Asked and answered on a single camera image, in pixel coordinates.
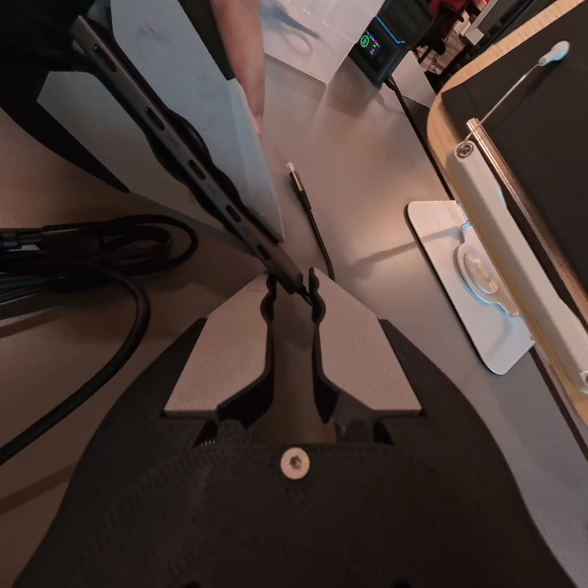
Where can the white bracket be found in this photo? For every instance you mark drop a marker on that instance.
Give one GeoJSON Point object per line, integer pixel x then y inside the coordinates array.
{"type": "Point", "coordinates": [482, 193]}

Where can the clear plastic bin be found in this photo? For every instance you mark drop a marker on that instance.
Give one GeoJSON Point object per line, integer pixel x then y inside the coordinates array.
{"type": "Point", "coordinates": [330, 41]}

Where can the white round disc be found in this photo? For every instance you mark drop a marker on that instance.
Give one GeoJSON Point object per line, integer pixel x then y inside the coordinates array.
{"type": "Point", "coordinates": [482, 271]}

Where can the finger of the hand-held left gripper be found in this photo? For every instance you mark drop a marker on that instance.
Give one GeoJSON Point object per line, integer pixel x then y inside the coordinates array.
{"type": "Point", "coordinates": [105, 124]}
{"type": "Point", "coordinates": [197, 82]}

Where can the person's left forearm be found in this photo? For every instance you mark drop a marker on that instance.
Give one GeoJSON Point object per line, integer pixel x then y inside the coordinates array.
{"type": "Point", "coordinates": [243, 55]}

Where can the black mat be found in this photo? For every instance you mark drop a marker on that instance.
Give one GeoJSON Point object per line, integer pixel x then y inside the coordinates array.
{"type": "Point", "coordinates": [542, 115]}

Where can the black power station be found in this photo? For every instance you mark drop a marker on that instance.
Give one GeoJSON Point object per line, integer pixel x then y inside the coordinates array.
{"type": "Point", "coordinates": [381, 59]}

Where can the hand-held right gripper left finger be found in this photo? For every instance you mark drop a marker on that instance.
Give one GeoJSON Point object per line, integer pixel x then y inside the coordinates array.
{"type": "Point", "coordinates": [225, 349]}

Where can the metal rod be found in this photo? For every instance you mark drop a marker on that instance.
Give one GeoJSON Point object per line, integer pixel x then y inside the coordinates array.
{"type": "Point", "coordinates": [498, 170]}

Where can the dark grey usb hub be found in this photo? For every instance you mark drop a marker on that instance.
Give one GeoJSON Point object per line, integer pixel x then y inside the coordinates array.
{"type": "Point", "coordinates": [216, 193]}

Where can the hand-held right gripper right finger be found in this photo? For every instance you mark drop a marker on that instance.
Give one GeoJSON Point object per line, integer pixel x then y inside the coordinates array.
{"type": "Point", "coordinates": [363, 358]}

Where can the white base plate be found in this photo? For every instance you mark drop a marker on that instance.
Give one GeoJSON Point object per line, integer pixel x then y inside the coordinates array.
{"type": "Point", "coordinates": [436, 229]}

